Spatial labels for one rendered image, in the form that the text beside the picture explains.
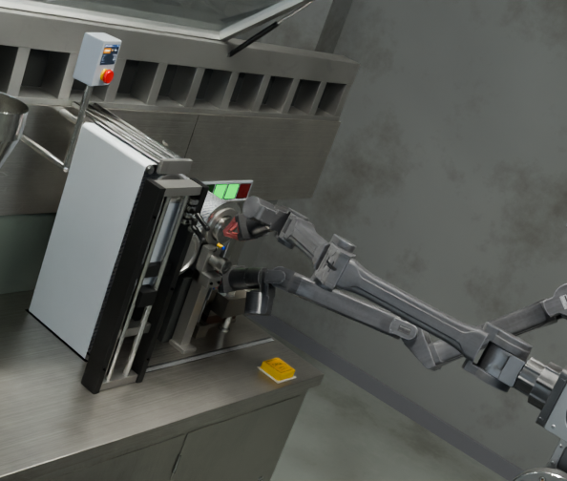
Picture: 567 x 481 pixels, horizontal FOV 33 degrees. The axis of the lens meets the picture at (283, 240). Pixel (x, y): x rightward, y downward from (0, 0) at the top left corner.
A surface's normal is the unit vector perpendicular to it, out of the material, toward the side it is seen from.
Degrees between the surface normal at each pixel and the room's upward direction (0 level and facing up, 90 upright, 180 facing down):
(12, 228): 90
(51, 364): 0
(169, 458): 90
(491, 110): 90
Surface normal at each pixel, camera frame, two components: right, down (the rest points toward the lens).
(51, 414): 0.33, -0.88
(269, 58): 0.73, 0.47
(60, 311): -0.60, 0.07
